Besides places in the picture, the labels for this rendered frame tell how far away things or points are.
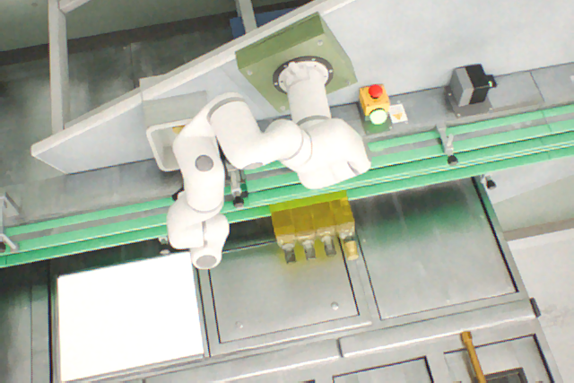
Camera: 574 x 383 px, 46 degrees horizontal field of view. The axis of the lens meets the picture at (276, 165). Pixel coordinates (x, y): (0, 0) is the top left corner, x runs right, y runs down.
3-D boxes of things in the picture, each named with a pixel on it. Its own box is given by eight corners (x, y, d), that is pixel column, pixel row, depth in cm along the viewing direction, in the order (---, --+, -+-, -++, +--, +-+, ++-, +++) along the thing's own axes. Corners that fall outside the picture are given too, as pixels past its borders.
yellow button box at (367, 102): (357, 100, 197) (364, 121, 193) (359, 85, 190) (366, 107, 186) (380, 96, 197) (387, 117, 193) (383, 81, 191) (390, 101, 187)
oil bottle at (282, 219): (265, 188, 204) (278, 252, 193) (264, 179, 199) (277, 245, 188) (283, 185, 204) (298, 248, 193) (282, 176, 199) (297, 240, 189)
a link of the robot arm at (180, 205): (221, 175, 149) (219, 220, 166) (161, 181, 146) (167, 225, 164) (226, 209, 144) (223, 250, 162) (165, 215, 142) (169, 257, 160)
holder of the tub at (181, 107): (161, 155, 201) (164, 178, 197) (142, 101, 178) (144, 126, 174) (218, 144, 202) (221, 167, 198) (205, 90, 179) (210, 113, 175)
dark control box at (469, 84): (448, 83, 198) (457, 107, 194) (453, 66, 191) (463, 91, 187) (475, 79, 199) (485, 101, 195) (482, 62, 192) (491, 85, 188)
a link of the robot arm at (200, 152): (263, 194, 147) (239, 140, 154) (271, 139, 129) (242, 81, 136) (191, 216, 142) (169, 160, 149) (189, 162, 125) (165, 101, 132)
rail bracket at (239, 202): (230, 185, 197) (237, 223, 191) (223, 156, 183) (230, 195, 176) (240, 183, 197) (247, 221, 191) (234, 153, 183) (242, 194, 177)
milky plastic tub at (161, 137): (157, 147, 196) (160, 172, 192) (141, 102, 177) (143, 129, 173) (216, 136, 198) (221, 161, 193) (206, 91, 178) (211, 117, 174)
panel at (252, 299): (56, 277, 206) (58, 390, 189) (52, 274, 203) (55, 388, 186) (343, 221, 211) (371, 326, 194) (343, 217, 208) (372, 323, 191)
